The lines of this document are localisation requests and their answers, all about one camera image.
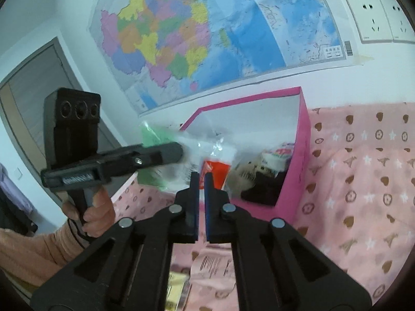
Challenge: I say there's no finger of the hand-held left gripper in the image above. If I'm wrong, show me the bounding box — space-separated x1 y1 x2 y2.
134 142 185 171

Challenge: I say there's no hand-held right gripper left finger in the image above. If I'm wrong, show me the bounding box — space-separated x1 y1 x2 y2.
31 172 200 311

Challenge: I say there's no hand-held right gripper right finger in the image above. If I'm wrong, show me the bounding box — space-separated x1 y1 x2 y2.
204 172 372 311

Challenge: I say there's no clear plastic bag with green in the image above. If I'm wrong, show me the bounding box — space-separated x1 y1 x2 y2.
138 120 237 192

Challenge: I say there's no red and white packet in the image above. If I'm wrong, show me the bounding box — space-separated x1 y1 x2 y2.
198 160 232 190

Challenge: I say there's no beige plush toy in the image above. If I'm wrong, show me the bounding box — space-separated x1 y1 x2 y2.
227 155 269 198

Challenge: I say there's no black cloth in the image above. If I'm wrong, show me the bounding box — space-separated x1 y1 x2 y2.
240 168 289 206

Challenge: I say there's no white packet with red print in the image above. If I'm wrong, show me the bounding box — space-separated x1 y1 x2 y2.
261 142 296 172

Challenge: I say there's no magenta cardboard box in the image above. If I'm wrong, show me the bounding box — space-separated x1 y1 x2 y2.
110 87 312 227

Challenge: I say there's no person's left forearm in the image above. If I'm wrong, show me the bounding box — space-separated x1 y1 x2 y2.
0 223 88 287

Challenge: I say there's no person's left hand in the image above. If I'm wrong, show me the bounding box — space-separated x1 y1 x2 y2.
61 187 116 238

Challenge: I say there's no wooden door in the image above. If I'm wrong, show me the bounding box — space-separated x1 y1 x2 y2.
0 37 127 201

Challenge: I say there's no pale pink packet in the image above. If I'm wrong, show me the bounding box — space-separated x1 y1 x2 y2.
190 249 237 287

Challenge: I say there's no yellow packet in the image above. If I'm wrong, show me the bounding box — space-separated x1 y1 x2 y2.
167 271 192 311

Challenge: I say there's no purple clothing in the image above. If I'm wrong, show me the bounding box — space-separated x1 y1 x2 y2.
0 164 36 234

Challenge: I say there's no black cable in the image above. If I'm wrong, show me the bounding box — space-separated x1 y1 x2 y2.
66 220 94 243

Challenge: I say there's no colourful wall map poster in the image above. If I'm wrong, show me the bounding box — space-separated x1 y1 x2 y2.
87 0 373 119

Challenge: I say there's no white wall socket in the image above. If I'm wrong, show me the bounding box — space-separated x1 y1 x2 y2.
345 0 393 44
379 0 415 43

